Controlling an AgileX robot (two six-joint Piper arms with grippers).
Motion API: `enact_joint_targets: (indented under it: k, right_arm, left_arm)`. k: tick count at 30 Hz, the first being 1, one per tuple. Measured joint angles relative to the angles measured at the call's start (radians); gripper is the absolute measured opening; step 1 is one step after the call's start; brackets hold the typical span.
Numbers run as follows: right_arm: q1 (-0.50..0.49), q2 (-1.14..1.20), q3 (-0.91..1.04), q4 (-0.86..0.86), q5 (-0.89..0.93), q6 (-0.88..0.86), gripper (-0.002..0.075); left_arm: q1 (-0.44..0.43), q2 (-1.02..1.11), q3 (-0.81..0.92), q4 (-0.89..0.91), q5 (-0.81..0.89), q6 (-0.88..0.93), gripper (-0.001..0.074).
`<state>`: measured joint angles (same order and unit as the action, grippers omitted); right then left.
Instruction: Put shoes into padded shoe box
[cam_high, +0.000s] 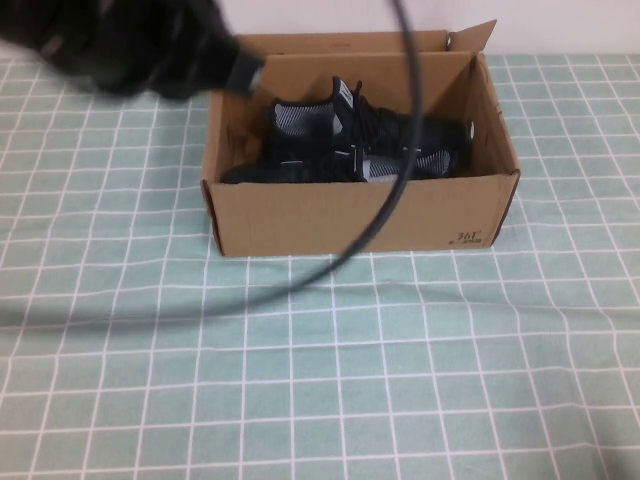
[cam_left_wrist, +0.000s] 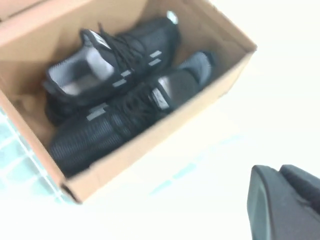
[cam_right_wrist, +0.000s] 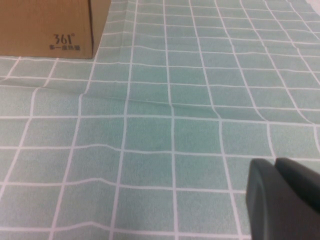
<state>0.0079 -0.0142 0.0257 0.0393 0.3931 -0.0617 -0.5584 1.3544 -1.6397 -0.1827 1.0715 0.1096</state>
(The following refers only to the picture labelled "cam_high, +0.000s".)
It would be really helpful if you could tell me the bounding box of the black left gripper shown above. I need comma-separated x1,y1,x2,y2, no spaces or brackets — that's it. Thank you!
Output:
89,0,242,101

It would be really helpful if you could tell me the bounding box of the black sneaker with tucked laces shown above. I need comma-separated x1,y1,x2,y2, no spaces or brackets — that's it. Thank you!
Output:
263,74,474,174

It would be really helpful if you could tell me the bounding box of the black sneaker with bow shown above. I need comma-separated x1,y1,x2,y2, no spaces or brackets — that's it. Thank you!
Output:
219,144,461,184

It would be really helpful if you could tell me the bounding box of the brown cardboard shoe box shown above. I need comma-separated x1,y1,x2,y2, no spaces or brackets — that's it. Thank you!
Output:
199,19,522,259

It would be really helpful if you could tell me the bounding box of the dark left wrist camera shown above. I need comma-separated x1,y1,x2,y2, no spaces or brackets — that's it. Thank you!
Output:
227,47,267,96

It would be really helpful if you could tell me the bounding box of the black left camera cable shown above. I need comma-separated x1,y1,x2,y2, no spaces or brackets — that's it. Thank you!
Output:
0,0,426,331

